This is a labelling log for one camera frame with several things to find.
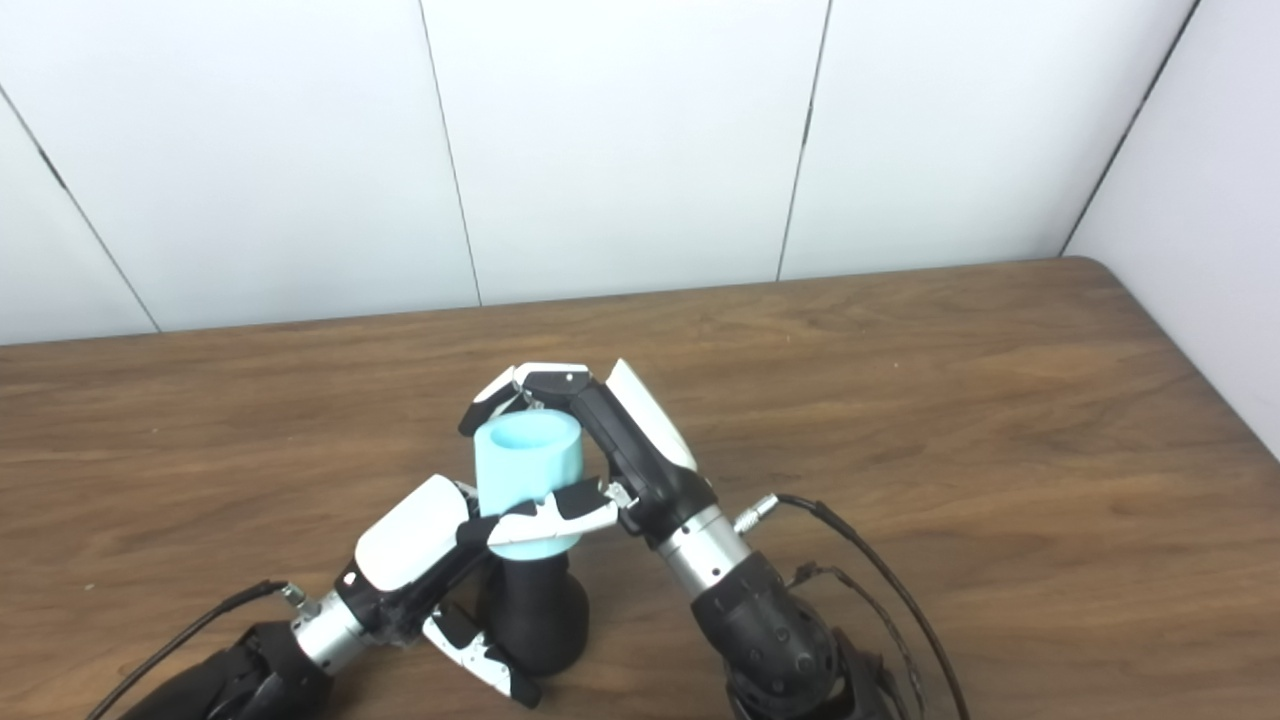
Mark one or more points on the white and black right hand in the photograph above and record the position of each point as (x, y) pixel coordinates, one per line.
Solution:
(645, 450)

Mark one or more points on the white and black left hand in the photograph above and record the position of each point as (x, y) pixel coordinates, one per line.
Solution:
(410, 540)

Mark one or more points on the black flared nozzle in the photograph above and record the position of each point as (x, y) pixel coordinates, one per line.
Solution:
(540, 620)

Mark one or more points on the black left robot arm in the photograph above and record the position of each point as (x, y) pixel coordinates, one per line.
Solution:
(250, 670)

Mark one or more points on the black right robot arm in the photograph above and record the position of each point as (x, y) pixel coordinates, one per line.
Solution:
(765, 630)

